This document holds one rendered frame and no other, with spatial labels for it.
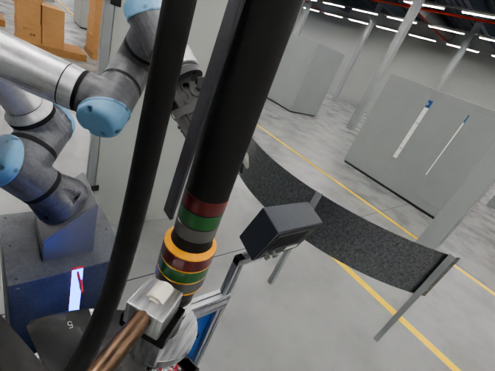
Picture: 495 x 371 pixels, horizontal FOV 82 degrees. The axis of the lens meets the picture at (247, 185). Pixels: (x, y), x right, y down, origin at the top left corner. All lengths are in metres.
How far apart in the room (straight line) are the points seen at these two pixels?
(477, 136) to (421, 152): 0.87
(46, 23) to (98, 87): 7.13
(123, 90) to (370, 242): 1.94
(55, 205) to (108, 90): 0.46
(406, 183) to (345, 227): 4.38
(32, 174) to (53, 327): 0.39
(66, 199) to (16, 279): 0.24
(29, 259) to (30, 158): 0.31
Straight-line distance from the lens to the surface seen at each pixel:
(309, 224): 1.09
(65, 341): 0.66
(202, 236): 0.22
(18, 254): 1.06
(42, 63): 0.58
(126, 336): 0.22
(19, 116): 0.92
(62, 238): 0.98
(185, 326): 0.33
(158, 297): 0.23
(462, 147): 6.23
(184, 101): 0.54
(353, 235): 2.19
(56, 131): 0.94
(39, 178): 0.90
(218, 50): 0.17
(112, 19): 2.00
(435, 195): 6.34
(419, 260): 2.36
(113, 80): 0.58
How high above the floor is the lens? 1.74
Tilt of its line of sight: 27 degrees down
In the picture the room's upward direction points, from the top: 22 degrees clockwise
